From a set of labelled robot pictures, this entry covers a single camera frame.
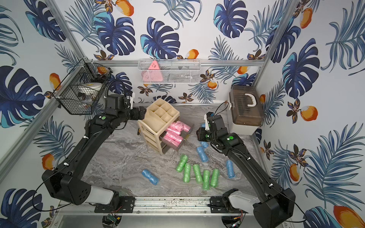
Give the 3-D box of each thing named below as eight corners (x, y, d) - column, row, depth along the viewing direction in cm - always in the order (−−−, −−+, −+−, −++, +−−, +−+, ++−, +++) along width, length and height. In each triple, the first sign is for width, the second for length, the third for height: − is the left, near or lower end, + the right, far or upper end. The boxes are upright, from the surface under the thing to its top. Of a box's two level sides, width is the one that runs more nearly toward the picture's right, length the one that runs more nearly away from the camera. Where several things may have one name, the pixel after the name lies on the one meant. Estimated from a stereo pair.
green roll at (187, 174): (182, 182, 84) (182, 181, 82) (184, 164, 91) (184, 162, 89) (189, 183, 84) (189, 181, 82) (191, 164, 91) (191, 163, 89)
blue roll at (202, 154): (202, 163, 91) (202, 161, 89) (195, 149, 98) (196, 147, 95) (208, 161, 92) (209, 159, 90) (201, 147, 99) (202, 145, 96)
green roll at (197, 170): (196, 184, 83) (196, 182, 81) (193, 165, 90) (193, 164, 88) (203, 183, 84) (203, 181, 82) (199, 165, 91) (199, 163, 89)
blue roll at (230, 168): (228, 178, 86) (229, 176, 83) (226, 161, 92) (227, 159, 90) (234, 178, 85) (235, 177, 83) (231, 161, 92) (232, 159, 90)
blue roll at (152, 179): (141, 175, 87) (139, 173, 84) (145, 169, 89) (144, 167, 86) (155, 186, 83) (154, 184, 80) (160, 180, 85) (159, 178, 82)
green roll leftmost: (176, 171, 88) (176, 169, 86) (181, 155, 95) (181, 153, 92) (183, 173, 87) (183, 171, 85) (187, 157, 94) (188, 155, 92)
